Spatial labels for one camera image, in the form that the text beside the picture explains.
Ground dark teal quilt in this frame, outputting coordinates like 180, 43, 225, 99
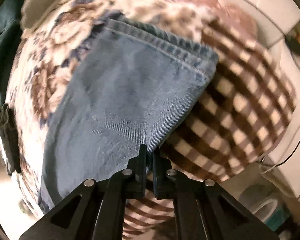
0, 0, 24, 106

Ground black cable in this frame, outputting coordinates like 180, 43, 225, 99
258, 119, 300, 168

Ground floral bed blanket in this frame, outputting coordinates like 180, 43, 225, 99
0, 0, 298, 240

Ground blue denim jeans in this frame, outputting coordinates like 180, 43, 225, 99
38, 11, 218, 213

